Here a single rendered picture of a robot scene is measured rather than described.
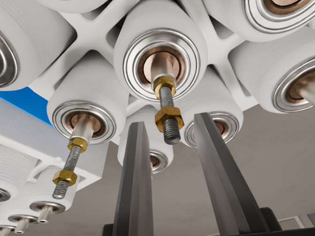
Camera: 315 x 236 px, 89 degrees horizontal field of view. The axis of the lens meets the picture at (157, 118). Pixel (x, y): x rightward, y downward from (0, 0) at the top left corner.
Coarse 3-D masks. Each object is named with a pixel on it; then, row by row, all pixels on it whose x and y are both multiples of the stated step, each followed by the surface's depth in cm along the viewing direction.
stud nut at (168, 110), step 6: (162, 108) 10; (168, 108) 10; (174, 108) 10; (156, 114) 11; (162, 114) 10; (168, 114) 10; (174, 114) 10; (180, 114) 10; (156, 120) 10; (162, 120) 10; (180, 120) 10; (162, 126) 10; (180, 126) 10; (162, 132) 11
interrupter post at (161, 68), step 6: (156, 60) 15; (162, 60) 15; (156, 66) 14; (162, 66) 14; (168, 66) 14; (150, 72) 15; (156, 72) 14; (162, 72) 13; (168, 72) 13; (156, 78) 13; (174, 78) 13; (174, 84) 14
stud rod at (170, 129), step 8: (160, 88) 13; (168, 88) 13; (160, 96) 12; (168, 96) 12; (160, 104) 12; (168, 104) 11; (168, 120) 10; (168, 128) 10; (176, 128) 9; (168, 136) 9; (176, 136) 9; (168, 144) 10
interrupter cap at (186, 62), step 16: (144, 32) 13; (160, 32) 13; (176, 32) 13; (128, 48) 14; (144, 48) 14; (160, 48) 14; (176, 48) 14; (192, 48) 14; (128, 64) 15; (144, 64) 15; (176, 64) 16; (192, 64) 15; (128, 80) 16; (144, 80) 16; (176, 80) 17; (192, 80) 16; (144, 96) 18; (176, 96) 18
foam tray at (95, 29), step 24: (120, 0) 18; (192, 0) 18; (72, 24) 19; (96, 24) 19; (120, 24) 29; (216, 24) 25; (312, 24) 20; (72, 48) 21; (96, 48) 21; (216, 48) 22; (48, 72) 23; (216, 72) 32; (48, 96) 26; (240, 96) 28
